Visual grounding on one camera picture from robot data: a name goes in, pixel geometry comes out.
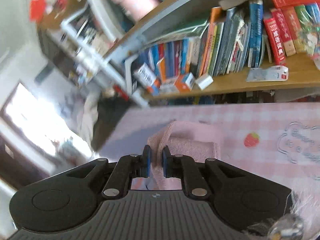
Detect cream white garment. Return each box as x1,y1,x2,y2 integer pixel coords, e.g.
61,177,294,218
76,92,100,149

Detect flat orange white box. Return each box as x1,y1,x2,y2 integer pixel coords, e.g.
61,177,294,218
159,73,195,94

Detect white charger block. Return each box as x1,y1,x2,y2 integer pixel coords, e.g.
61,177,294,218
195,73,214,90

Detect white orange medicine box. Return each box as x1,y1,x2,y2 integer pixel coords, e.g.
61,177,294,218
133,63,161,96

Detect pink checkered tablecloth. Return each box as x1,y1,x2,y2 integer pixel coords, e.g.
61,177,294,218
98,102,320,240

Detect wooden white bookshelf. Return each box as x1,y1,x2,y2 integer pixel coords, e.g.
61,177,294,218
42,0,319,107

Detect row of colourful books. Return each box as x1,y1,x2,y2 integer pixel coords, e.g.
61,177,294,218
124,0,270,96

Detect red dictionaries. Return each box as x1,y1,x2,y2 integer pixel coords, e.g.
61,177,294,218
264,0,319,65

